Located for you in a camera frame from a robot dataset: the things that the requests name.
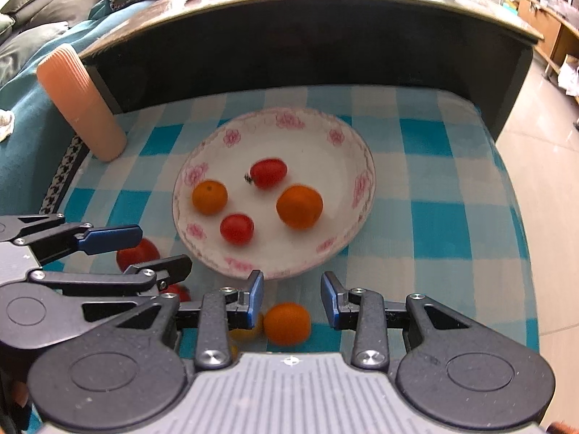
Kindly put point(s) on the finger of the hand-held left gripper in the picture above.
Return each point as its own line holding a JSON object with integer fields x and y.
{"x": 108, "y": 239}
{"x": 167, "y": 269}

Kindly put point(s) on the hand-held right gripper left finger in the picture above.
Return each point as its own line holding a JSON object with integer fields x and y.
{"x": 257, "y": 298}

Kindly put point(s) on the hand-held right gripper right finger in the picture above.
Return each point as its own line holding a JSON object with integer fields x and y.
{"x": 329, "y": 300}

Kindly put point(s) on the oblong red cherry tomato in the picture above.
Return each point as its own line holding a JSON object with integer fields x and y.
{"x": 181, "y": 293}
{"x": 269, "y": 173}

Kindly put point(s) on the large red tomato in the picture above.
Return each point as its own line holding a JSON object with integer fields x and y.
{"x": 140, "y": 253}

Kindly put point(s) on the small orange mandarin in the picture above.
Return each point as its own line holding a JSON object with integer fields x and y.
{"x": 289, "y": 325}
{"x": 209, "y": 197}

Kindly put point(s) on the white floral plate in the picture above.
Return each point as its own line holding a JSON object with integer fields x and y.
{"x": 289, "y": 253}

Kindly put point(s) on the round red cherry tomato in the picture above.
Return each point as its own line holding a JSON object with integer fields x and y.
{"x": 236, "y": 229}

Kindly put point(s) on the large orange mandarin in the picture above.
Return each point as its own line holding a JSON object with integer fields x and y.
{"x": 299, "y": 206}

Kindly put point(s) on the teal blanket with houndstooth trim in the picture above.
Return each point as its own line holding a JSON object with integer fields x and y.
{"x": 27, "y": 167}

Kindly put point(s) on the blue white checkered tablecloth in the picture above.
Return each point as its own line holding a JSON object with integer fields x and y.
{"x": 429, "y": 235}

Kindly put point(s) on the pink ribbed plastic cup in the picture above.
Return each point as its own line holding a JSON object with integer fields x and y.
{"x": 81, "y": 104}

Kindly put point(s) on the cream cloth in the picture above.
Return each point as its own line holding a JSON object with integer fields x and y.
{"x": 5, "y": 124}

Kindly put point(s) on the dark wooden table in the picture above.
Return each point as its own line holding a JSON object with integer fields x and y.
{"x": 316, "y": 40}

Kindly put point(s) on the white paper bag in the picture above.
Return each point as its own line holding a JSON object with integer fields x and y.
{"x": 569, "y": 74}

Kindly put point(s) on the light wooden cabinet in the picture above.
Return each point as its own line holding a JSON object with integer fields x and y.
{"x": 547, "y": 27}

